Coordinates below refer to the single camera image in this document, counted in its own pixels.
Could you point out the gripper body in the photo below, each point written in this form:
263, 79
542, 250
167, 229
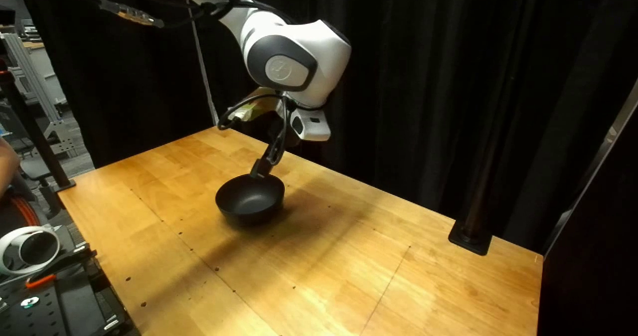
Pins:
282, 126

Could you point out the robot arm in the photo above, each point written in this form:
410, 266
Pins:
299, 42

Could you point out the person's forearm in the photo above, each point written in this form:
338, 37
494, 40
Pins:
6, 164

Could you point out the black bowl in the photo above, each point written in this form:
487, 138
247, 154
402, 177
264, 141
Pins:
249, 201

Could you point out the black curtain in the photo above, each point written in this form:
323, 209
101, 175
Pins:
448, 77

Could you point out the black pole with base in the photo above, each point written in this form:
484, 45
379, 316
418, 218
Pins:
30, 126
471, 229

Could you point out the hand controller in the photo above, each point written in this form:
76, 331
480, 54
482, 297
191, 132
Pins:
30, 249

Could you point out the black equipment case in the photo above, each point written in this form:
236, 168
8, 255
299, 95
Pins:
60, 301

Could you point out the dark panel with silver edge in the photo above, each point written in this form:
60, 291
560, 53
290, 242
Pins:
593, 236

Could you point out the aluminium frame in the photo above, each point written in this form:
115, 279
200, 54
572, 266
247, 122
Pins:
35, 84

